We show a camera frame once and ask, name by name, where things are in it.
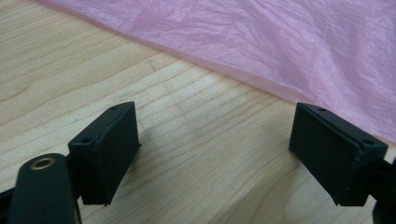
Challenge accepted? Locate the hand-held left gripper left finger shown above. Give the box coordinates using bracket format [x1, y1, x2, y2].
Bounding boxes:
[67, 101, 142, 206]

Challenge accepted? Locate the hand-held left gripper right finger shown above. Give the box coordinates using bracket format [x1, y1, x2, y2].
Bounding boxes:
[289, 102, 389, 207]

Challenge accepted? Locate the pink plastic trash bag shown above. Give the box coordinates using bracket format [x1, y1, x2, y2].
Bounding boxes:
[32, 0, 396, 144]

